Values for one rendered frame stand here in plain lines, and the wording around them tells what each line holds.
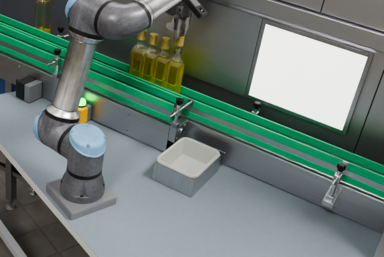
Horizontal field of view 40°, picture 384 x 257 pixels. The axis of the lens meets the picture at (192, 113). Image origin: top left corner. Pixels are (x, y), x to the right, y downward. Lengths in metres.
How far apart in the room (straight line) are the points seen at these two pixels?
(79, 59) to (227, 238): 0.76
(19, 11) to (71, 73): 2.67
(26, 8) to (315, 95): 2.83
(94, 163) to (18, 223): 1.25
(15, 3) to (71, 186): 2.72
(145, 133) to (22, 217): 1.04
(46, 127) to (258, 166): 0.82
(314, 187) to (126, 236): 0.73
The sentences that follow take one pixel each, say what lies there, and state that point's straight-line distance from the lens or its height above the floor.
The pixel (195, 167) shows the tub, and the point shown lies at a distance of 2.08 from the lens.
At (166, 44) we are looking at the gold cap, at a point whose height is 1.14.
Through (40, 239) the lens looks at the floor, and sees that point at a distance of 2.84.
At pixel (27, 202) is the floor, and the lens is 3.06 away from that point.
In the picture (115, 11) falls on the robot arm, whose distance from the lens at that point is 1.63.
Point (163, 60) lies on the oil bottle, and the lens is 2.16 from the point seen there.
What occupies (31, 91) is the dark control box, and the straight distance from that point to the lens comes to 2.41.
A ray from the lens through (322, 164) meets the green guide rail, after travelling 2.03.
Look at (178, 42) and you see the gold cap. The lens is 2.12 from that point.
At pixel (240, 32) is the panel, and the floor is 1.24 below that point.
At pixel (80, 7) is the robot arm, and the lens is 1.69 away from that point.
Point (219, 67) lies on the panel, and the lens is 2.22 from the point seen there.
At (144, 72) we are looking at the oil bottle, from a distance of 2.23.
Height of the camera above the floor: 1.93
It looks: 28 degrees down
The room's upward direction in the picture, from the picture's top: 11 degrees clockwise
